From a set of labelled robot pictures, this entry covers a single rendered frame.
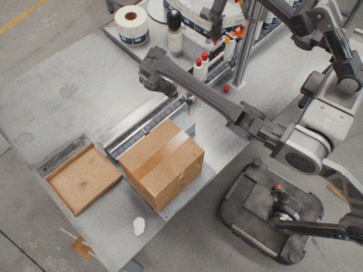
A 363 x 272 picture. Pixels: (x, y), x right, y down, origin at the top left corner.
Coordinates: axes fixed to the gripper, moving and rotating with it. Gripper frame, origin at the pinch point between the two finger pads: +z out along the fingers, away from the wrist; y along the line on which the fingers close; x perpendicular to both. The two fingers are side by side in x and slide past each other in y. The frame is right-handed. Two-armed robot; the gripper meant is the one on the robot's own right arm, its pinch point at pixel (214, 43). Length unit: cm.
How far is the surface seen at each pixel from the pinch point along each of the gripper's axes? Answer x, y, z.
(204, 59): 6.6, 16.3, -5.1
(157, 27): -46.1, 4.4, 13.9
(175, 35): -18.6, 13.6, -3.4
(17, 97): -67, 101, 18
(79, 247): 4, 138, 100
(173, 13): -21.1, 12.3, -16.1
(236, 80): 20.8, 1.2, 14.5
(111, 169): 11, 91, 17
